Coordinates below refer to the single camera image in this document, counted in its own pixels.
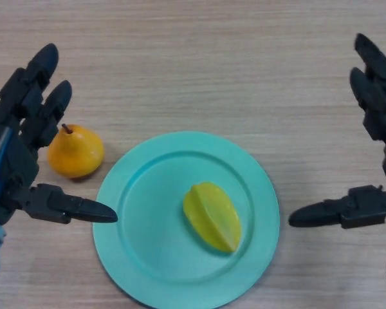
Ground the yellow starfruit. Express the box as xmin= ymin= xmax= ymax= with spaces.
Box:
xmin=183 ymin=182 xmax=243 ymax=254

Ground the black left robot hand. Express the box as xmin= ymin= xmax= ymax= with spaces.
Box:
xmin=0 ymin=43 xmax=118 ymax=226

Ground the orange pear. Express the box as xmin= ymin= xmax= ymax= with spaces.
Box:
xmin=48 ymin=124 xmax=105 ymax=179

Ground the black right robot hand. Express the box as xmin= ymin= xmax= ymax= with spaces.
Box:
xmin=288 ymin=33 xmax=386 ymax=230

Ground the green round plate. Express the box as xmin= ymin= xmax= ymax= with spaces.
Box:
xmin=92 ymin=130 xmax=280 ymax=309

